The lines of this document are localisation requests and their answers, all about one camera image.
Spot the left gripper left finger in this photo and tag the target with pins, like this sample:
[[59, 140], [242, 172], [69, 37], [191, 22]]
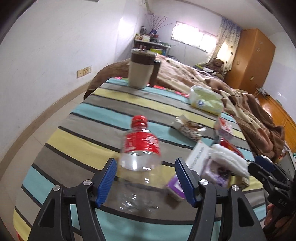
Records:
[[90, 195]]

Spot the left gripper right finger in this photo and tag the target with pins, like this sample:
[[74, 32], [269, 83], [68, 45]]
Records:
[[201, 195]]

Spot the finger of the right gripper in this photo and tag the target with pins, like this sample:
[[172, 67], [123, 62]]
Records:
[[263, 161]]

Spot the white towel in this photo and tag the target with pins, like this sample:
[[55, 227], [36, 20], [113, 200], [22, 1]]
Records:
[[229, 160]]

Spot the red label cola bottle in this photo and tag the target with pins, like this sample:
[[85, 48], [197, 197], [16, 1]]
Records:
[[140, 168]]

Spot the patterned snack wrapper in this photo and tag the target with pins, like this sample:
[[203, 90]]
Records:
[[189, 128]]

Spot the strawberry milk carton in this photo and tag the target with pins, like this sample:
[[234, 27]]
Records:
[[223, 128]]

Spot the right hand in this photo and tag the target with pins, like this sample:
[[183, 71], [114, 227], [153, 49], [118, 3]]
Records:
[[269, 214]]

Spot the purple white carton box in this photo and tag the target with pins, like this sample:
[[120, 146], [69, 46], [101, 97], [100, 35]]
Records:
[[200, 161]]

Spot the striped colourful bed cover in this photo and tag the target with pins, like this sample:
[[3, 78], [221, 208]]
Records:
[[92, 134]]

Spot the green tissue pack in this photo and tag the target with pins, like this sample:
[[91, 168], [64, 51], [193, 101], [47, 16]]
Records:
[[206, 100]]

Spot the brown patterned fleece blanket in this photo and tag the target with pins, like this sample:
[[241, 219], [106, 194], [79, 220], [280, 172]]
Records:
[[263, 136]]

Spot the wooden wardrobe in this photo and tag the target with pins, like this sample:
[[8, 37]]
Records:
[[252, 61]]

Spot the brown teddy bear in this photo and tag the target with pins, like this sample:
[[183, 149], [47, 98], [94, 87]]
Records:
[[216, 65]]

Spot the beige brown travel mug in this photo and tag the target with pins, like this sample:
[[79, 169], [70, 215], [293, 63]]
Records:
[[143, 68]]

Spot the patterned window curtain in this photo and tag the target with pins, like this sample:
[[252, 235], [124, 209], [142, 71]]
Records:
[[227, 43]]

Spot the cluttered side shelf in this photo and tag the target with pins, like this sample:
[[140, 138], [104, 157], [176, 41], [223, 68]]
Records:
[[145, 42]]

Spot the decorative twig branches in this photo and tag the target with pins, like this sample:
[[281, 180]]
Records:
[[156, 22]]

